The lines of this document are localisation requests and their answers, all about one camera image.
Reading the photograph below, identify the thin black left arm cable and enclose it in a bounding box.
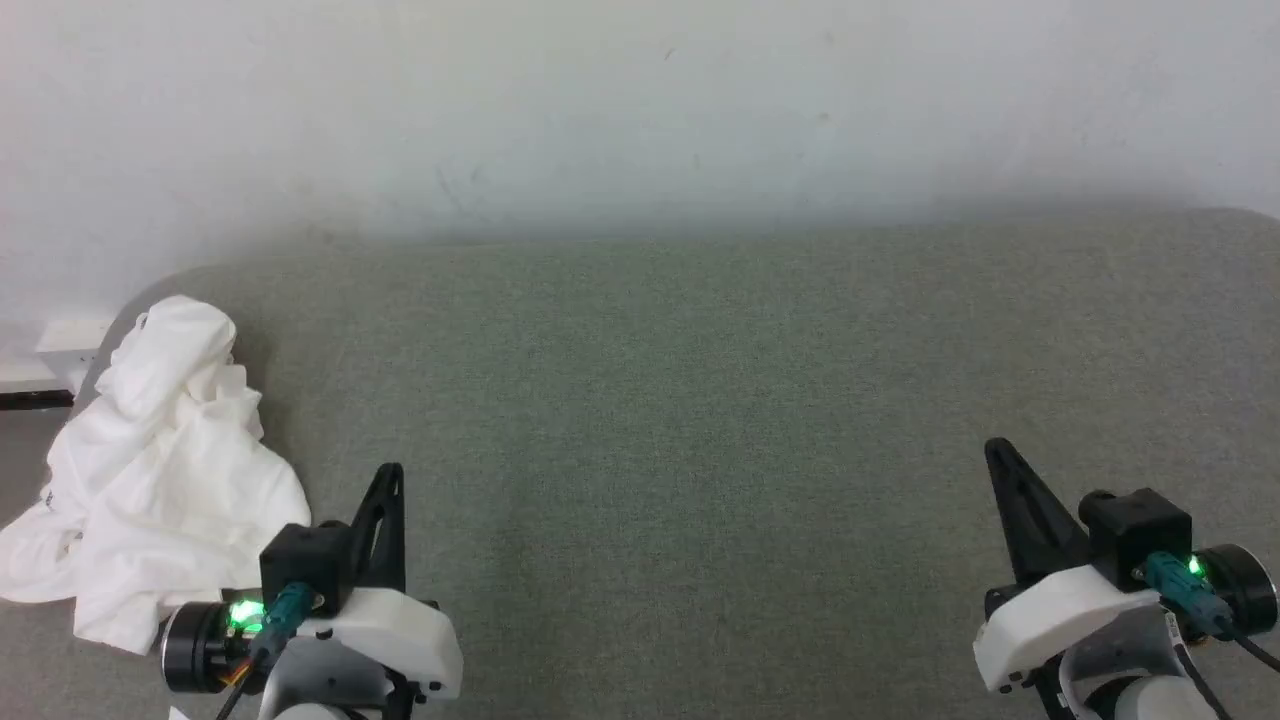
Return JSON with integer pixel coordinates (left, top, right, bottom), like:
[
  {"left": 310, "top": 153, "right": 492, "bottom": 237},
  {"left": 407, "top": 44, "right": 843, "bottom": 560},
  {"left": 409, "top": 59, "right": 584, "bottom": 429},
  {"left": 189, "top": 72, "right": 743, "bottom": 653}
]
[{"left": 214, "top": 645, "right": 286, "bottom": 720}]

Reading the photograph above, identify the teal camera connector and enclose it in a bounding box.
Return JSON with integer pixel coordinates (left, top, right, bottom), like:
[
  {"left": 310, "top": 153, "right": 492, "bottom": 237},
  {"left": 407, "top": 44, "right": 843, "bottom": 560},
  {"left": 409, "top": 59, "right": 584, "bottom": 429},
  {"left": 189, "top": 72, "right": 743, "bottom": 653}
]
[
  {"left": 250, "top": 583, "right": 323, "bottom": 661},
  {"left": 1140, "top": 551, "right": 1237, "bottom": 638}
]

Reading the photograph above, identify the white wall socket box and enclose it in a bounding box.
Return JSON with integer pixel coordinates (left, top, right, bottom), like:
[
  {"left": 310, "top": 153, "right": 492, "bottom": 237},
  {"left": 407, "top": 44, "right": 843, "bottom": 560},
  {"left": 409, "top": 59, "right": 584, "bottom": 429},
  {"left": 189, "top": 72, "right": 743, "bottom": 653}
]
[{"left": 37, "top": 317, "right": 117, "bottom": 393}]

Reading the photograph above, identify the teal right camera connector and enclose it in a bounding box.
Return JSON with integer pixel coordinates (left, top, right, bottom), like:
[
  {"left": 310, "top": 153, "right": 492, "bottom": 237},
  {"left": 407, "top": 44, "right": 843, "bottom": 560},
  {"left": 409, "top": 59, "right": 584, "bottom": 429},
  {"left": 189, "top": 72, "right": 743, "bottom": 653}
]
[{"left": 1140, "top": 551, "right": 1237, "bottom": 638}]

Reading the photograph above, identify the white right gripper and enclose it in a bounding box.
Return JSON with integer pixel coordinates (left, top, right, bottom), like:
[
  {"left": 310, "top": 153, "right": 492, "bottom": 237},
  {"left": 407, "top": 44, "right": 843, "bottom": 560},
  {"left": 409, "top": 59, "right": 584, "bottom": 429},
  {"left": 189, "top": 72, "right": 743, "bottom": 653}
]
[{"left": 973, "top": 437, "right": 1166, "bottom": 694}]

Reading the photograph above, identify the teal left camera connector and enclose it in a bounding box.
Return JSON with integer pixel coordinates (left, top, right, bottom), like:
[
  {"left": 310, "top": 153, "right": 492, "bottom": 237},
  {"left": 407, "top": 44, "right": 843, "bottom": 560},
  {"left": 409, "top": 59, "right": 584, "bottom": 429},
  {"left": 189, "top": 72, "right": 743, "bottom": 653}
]
[{"left": 250, "top": 583, "right": 323, "bottom": 661}]

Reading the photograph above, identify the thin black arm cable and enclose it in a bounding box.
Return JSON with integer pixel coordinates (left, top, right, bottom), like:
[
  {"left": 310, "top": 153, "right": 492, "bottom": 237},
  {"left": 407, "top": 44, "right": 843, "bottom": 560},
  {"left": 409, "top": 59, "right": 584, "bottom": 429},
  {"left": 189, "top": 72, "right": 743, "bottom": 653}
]
[
  {"left": 1170, "top": 622, "right": 1280, "bottom": 720},
  {"left": 214, "top": 645, "right": 286, "bottom": 720}
]

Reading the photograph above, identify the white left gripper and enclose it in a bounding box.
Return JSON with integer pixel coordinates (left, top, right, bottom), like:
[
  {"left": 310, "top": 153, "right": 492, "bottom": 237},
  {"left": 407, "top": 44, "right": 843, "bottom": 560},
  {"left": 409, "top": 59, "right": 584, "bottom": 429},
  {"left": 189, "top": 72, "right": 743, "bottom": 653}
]
[{"left": 296, "top": 462, "right": 465, "bottom": 703}]

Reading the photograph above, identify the white t-shirt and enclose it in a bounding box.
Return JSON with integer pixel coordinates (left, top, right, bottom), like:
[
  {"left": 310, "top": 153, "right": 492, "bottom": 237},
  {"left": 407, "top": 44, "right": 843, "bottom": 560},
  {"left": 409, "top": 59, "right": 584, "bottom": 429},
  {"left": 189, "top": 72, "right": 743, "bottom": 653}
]
[{"left": 0, "top": 295, "right": 313, "bottom": 656}]

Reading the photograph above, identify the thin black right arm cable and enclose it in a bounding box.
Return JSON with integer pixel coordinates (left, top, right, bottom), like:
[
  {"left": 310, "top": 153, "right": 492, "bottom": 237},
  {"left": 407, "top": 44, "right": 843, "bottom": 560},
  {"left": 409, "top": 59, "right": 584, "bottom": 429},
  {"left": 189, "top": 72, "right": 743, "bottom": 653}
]
[{"left": 1170, "top": 622, "right": 1280, "bottom": 720}]

